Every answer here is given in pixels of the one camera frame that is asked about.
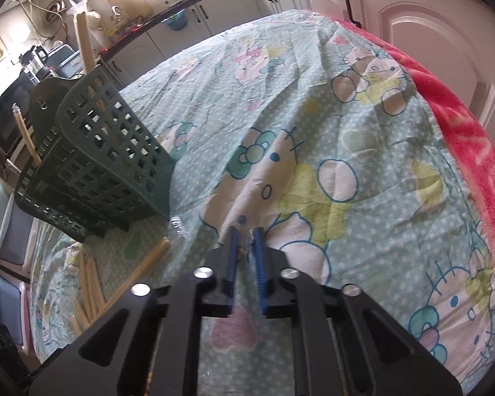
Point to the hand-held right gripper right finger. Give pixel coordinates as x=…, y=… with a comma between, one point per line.
x=259, y=266

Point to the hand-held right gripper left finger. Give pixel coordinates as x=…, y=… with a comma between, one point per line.
x=231, y=258

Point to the green plastic utensil basket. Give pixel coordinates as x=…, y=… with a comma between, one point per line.
x=107, y=152

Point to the cartoon printed tablecloth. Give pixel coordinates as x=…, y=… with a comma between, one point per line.
x=313, y=111

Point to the black microwave oven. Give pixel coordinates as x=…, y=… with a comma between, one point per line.
x=4, y=107

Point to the red fleece blanket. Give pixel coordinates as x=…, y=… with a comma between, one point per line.
x=470, y=152

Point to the blue hanging bin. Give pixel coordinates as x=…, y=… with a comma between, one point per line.
x=177, y=21

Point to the black kitchen countertop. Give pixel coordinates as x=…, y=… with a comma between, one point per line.
x=148, y=25

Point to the blue-grey dish box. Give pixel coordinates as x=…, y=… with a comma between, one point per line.
x=64, y=61

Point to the beige cutting board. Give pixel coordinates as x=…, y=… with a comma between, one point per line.
x=134, y=2

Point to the blender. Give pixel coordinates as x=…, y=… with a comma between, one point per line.
x=37, y=60

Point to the white kitchen cabinets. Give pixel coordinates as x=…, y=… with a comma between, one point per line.
x=437, y=49

